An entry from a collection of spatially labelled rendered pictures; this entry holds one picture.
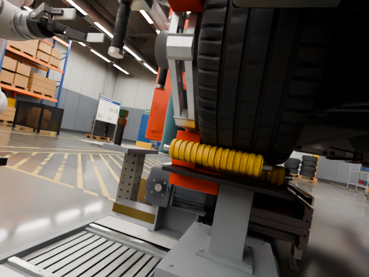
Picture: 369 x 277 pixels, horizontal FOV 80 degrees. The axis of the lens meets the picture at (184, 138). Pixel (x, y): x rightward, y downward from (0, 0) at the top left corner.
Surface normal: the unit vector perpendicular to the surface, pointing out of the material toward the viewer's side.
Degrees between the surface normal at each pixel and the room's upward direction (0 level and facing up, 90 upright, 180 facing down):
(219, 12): 102
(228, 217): 90
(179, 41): 90
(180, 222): 90
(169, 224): 90
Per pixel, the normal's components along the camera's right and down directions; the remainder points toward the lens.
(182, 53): -0.33, 0.64
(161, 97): -0.29, -0.08
